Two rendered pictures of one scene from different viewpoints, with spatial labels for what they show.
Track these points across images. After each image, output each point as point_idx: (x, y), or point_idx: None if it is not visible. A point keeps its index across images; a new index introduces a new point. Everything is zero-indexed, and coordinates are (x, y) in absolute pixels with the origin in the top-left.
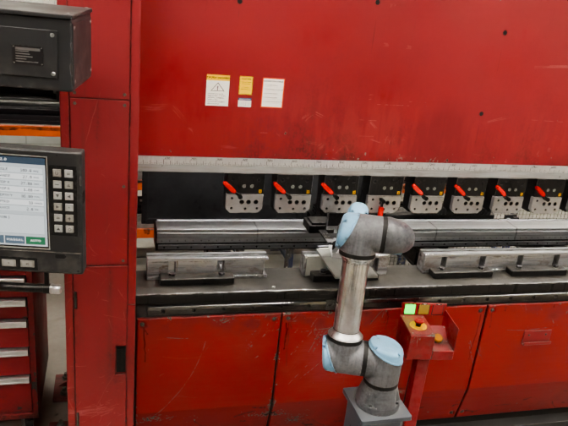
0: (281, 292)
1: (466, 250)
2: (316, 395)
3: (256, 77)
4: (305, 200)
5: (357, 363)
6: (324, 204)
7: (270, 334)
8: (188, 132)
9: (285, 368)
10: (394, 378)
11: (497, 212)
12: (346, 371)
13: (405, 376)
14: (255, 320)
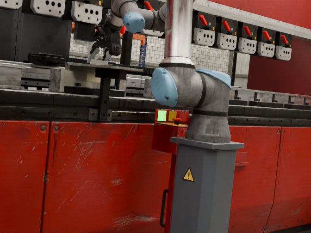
0: (50, 95)
1: None
2: (82, 225)
3: None
4: (60, 3)
5: (198, 86)
6: (76, 10)
7: (39, 147)
8: None
9: (53, 192)
10: (227, 101)
11: (200, 42)
12: (188, 97)
13: (153, 201)
14: (25, 129)
